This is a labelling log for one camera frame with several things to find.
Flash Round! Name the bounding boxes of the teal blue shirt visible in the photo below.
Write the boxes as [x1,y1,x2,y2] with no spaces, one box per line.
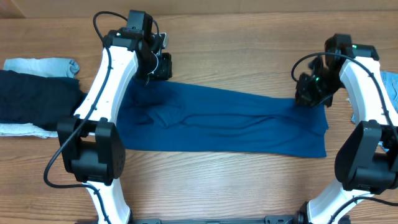
[116,81,328,158]

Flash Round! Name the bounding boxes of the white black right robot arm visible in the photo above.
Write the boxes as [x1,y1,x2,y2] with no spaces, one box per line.
[292,34,397,223]

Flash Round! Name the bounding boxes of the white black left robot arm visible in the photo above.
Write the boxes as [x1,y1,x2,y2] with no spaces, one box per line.
[44,10,172,223]

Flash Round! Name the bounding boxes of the light blue denim shorts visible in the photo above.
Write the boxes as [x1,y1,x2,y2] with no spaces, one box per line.
[346,70,398,125]

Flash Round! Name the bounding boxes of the light grey folded towel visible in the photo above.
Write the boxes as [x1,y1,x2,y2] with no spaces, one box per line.
[1,58,80,139]

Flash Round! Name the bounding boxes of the folded black garment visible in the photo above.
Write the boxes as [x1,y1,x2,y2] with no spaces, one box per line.
[1,70,86,131]

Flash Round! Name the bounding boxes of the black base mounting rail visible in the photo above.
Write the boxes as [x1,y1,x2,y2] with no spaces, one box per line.
[132,215,295,224]

